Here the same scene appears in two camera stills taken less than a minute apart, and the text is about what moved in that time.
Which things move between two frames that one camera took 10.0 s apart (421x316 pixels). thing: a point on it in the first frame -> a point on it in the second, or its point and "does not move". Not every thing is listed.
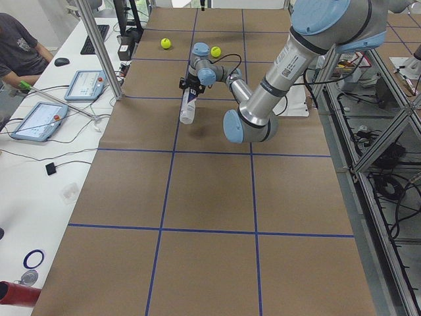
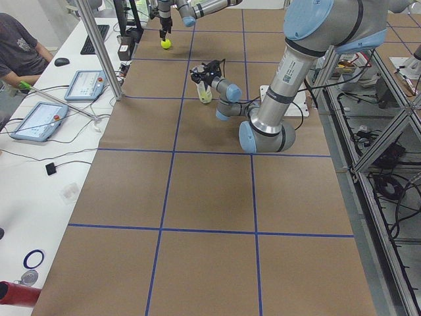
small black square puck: (50, 168) does not move
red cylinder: (18, 294) does not move
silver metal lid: (29, 278) does not move
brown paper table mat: (175, 220) does not move
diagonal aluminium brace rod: (64, 103) does not move
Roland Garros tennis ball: (216, 51) -> (205, 97)
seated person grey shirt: (22, 60) does not move
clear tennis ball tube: (188, 112) -> (206, 95)
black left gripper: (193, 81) -> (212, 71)
